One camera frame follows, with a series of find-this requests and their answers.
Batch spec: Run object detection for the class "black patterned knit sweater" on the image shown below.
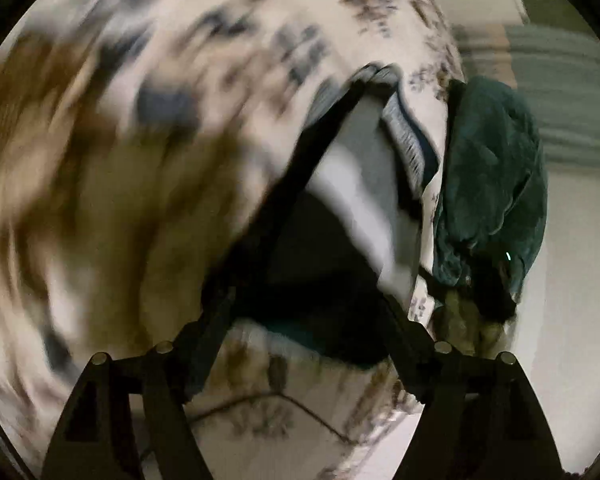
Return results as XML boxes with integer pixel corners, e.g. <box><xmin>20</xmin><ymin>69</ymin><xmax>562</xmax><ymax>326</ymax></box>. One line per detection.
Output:
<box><xmin>201</xmin><ymin>64</ymin><xmax>439</xmax><ymax>368</ymax></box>

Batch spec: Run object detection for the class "dark green plush blanket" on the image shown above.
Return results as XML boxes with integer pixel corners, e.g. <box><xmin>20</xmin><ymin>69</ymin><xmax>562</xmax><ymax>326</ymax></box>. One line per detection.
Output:
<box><xmin>434</xmin><ymin>76</ymin><xmax>547</xmax><ymax>297</ymax></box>

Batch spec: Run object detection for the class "striped grey curtain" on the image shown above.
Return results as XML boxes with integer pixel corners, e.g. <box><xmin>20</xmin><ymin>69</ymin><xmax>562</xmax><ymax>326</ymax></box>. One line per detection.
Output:
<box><xmin>450</xmin><ymin>22</ymin><xmax>600</xmax><ymax>174</ymax></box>

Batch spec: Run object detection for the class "cream floral fleece blanket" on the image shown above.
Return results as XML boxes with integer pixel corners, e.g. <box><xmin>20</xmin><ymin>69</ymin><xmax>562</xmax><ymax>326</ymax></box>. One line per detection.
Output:
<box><xmin>0</xmin><ymin>0</ymin><xmax>462</xmax><ymax>479</ymax></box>

